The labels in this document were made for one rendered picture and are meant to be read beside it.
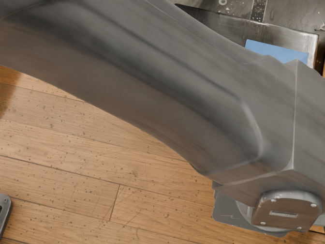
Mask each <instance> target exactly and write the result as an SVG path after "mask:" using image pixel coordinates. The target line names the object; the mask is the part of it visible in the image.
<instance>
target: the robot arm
mask: <svg viewBox="0 0 325 244"><path fill-rule="evenodd" d="M0 65H1V66H5V67H8V68H10V69H13V70H16V71H19V72H22V73H24V74H27V75H29V76H32V77H34V78H37V79H39V80H41V81H44V82H46V83H48V84H50V85H53V86H55V87H57V88H59V89H61V90H63V91H65V92H67V93H69V94H71V95H73V96H75V97H77V98H79V99H81V100H83V101H85V102H87V103H89V104H91V105H93V106H95V107H97V108H99V109H101V110H103V111H105V112H107V113H109V114H111V115H113V116H115V117H117V118H119V119H121V120H123V121H125V122H127V123H129V124H131V125H133V126H135V127H137V128H139V129H140V130H142V131H144V132H146V133H148V134H149V135H151V136H153V137H154V138H156V139H157V140H159V141H160V142H162V143H163V144H165V145H166V146H168V147H169V148H171V149H172V150H174V151H175V152H176V153H178V154H179V155H181V156H182V157H183V158H184V159H186V160H187V161H188V162H189V163H190V165H191V166H192V167H193V168H194V169H195V170H196V171H197V172H198V173H199V174H201V175H203V176H205V177H207V178H209V179H211V180H212V189H213V190H214V199H215V203H214V207H213V211H212V217H213V219H214V220H215V221H217V222H221V223H225V224H228V225H232V226H236V227H240V228H244V229H248V230H252V231H256V232H259V233H263V234H267V235H271V236H275V237H279V238H282V237H284V236H286V234H287V233H288V232H290V231H297V232H301V233H304V232H308V231H309V229H310V228H311V227H312V225H313V226H321V227H324V231H325V78H324V77H322V76H321V75H320V74H319V73H318V72H317V71H316V70H314V69H312V68H310V67H308V66H307V65H306V64H304V63H303V62H302V61H300V60H299V59H295V60H292V61H289V62H287V63H284V64H283V63H282V62H280V61H279V60H278V59H276V58H274V57H273V56H271V55H265V56H264V55H262V54H259V53H256V52H254V51H251V50H249V49H247V48H244V47H242V46H240V45H238V44H236V43H234V42H232V41H230V40H229V39H227V38H225V37H223V36H221V35H220V34H218V33H216V32H215V31H213V30H212V29H210V28H208V27H207V26H205V25H204V24H202V23H201V22H199V21H198V20H196V19H195V18H193V17H192V16H190V15H189V14H187V13H186V12H184V11H183V10H181V9H180V8H178V7H177V6H175V5H174V4H173V3H171V2H170V1H168V0H0Z"/></svg>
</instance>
